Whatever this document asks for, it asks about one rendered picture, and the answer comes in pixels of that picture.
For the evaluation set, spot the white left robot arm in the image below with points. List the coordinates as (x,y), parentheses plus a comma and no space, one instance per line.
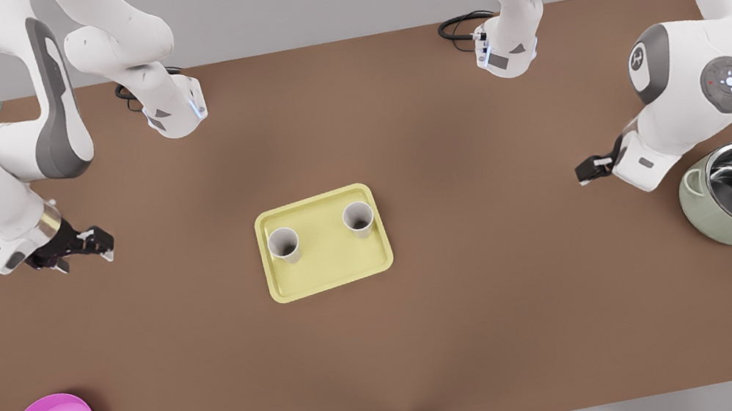
(685,70)

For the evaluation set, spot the yellow rectangular tray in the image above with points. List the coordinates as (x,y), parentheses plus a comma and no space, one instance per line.
(332,270)

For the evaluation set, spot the white IKEA cup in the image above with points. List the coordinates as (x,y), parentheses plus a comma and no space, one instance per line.
(359,220)
(285,246)

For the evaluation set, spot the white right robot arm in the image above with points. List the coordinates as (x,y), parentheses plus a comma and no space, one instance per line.
(57,116)

